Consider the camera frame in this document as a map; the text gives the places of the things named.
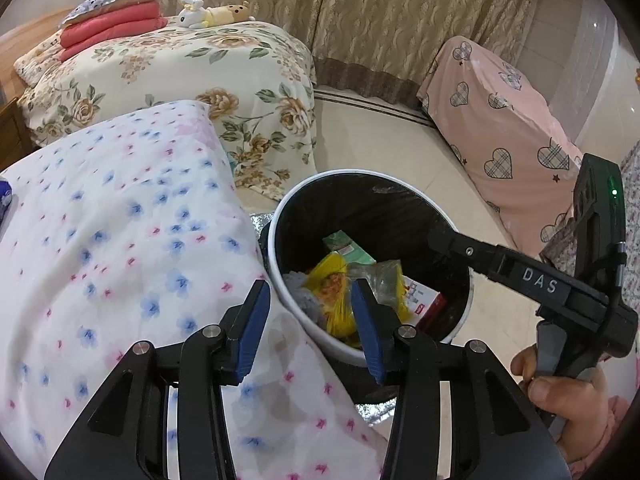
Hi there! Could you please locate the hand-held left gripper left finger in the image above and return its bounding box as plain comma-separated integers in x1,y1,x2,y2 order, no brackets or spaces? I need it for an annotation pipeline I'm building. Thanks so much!
44,279,272,480

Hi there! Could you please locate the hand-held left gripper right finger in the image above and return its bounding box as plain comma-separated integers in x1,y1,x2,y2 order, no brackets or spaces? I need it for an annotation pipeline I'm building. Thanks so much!
350,279,572,480

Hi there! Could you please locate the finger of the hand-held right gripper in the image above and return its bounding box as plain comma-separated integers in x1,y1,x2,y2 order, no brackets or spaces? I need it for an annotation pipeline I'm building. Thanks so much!
427,230,503,282

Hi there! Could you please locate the red and white box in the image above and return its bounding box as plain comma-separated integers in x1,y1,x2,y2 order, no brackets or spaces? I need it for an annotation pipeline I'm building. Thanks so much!
402,275,449,332

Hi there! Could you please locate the green box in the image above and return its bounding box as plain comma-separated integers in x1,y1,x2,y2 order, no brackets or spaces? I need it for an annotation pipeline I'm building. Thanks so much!
322,230,377,267

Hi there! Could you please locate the white bin with black liner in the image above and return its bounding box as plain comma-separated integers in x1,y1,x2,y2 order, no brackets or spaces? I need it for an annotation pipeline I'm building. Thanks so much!
254,170,474,413

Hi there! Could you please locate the person's right forearm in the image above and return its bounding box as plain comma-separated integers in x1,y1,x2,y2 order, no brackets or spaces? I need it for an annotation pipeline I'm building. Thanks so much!
606,394,632,443

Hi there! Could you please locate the person's right hand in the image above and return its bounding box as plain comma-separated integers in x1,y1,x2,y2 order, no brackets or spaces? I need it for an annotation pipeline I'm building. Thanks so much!
510,345,615,461

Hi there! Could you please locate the clear plastic bag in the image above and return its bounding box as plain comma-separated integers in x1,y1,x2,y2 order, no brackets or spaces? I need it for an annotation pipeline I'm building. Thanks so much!
349,259,414,328

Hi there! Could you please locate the yellow snack packet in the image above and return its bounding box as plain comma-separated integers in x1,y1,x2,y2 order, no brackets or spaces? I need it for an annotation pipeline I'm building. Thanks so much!
306,252,362,347

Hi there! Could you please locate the pink heart print cloth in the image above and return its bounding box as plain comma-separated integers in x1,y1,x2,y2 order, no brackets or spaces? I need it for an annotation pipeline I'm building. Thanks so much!
416,36,584,257

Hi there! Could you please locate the white blanket with blue flowers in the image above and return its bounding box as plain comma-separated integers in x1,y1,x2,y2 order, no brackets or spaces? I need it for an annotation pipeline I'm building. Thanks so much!
0,100,392,480

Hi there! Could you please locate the beige patterned curtain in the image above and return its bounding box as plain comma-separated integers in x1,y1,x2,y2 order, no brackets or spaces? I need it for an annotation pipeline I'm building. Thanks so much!
107,0,544,111

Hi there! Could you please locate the cream rose print quilt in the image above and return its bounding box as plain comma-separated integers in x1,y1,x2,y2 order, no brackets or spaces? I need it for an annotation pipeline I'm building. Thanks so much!
14,22,317,204

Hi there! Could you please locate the white and yellow plush toy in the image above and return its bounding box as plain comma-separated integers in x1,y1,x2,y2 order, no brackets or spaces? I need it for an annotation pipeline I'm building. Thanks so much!
179,0,256,29

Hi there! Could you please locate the folded red blanket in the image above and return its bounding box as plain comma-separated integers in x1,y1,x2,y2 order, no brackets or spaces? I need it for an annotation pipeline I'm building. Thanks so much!
60,1,169,64

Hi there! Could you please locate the wooden bed frame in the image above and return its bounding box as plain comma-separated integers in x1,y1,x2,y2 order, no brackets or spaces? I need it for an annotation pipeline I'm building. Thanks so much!
0,97,32,172

